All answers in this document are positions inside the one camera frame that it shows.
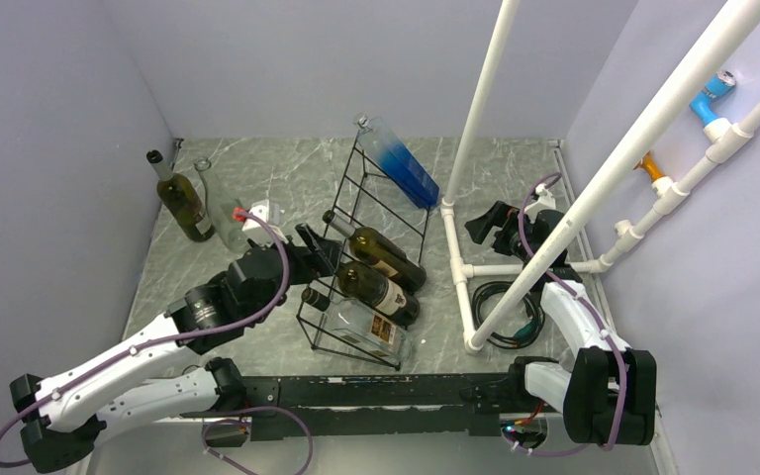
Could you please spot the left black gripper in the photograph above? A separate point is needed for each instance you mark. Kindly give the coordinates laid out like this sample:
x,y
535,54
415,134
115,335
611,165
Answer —
x,y
317,258

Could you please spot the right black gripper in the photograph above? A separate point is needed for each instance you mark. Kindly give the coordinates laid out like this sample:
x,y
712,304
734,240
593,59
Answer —
x,y
500,213

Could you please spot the blue square glass bottle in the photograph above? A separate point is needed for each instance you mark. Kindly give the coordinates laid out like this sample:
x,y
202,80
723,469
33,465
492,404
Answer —
x,y
382,145

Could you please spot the clear square liquor bottle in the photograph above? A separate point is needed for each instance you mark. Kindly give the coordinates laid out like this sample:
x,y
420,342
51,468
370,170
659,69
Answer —
x,y
351,322

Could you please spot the dark labelled wine bottle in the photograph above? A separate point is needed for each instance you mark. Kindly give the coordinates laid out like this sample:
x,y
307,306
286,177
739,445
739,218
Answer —
x,y
377,251

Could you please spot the dark green wine bottle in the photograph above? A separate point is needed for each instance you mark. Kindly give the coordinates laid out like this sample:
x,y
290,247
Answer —
x,y
359,281

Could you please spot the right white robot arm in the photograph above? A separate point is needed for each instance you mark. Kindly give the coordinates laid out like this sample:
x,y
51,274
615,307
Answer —
x,y
609,394

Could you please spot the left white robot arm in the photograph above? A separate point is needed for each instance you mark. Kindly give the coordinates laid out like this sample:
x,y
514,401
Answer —
x,y
65,417

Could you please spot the clear empty glass bottle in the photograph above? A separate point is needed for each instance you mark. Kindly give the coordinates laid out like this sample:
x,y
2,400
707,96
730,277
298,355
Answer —
x,y
220,206

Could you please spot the green wine bottle far left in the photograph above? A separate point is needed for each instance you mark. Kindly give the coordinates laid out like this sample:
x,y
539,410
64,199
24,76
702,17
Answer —
x,y
178,195

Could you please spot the orange pipe fitting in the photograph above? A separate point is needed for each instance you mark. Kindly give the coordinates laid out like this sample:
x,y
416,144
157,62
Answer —
x,y
649,166

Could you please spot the blue pipe fitting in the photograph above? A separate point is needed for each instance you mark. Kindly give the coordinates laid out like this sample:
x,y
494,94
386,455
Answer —
x,y
720,84

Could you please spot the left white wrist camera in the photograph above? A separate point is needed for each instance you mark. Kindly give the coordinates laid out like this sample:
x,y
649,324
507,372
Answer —
x,y
261,222

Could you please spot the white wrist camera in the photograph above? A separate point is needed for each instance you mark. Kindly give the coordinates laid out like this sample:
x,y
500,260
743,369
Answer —
x,y
542,199
261,222

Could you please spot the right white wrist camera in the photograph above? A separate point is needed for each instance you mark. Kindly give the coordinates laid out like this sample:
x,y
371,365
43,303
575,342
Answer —
x,y
542,199

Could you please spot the black wire wine rack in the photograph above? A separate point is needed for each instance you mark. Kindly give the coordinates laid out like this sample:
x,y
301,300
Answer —
x,y
365,197

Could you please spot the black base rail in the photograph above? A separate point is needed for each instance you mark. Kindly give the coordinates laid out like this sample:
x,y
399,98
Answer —
x,y
471,403

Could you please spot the white PVC pipe frame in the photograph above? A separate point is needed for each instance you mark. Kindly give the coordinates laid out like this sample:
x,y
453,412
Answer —
x,y
731,25

